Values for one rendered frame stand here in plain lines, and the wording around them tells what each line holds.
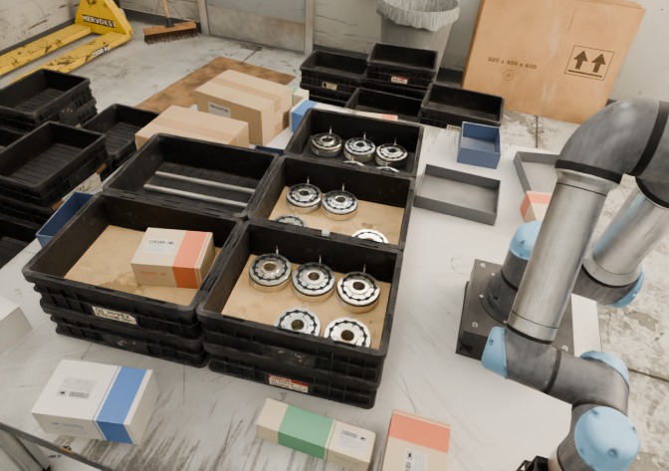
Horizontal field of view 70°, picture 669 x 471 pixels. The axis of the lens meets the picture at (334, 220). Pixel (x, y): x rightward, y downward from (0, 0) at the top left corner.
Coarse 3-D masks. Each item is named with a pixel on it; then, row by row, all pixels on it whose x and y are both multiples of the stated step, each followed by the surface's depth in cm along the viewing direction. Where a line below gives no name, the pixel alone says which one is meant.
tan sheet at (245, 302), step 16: (256, 256) 123; (240, 288) 115; (288, 288) 116; (384, 288) 118; (240, 304) 112; (256, 304) 112; (272, 304) 112; (288, 304) 113; (304, 304) 113; (320, 304) 113; (336, 304) 113; (384, 304) 114; (256, 320) 109; (272, 320) 109; (320, 320) 110; (368, 320) 110
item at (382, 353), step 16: (256, 224) 118; (272, 224) 118; (240, 240) 114; (336, 240) 115; (352, 240) 115; (224, 256) 109; (400, 256) 112; (400, 272) 109; (208, 288) 102; (208, 320) 97; (224, 320) 96; (240, 320) 97; (272, 336) 96; (288, 336) 95; (304, 336) 94; (384, 336) 96; (336, 352) 94; (352, 352) 93; (368, 352) 93; (384, 352) 93
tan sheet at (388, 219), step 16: (288, 208) 138; (320, 208) 139; (368, 208) 140; (384, 208) 141; (400, 208) 141; (320, 224) 134; (336, 224) 134; (352, 224) 135; (368, 224) 135; (384, 224) 135; (400, 224) 136
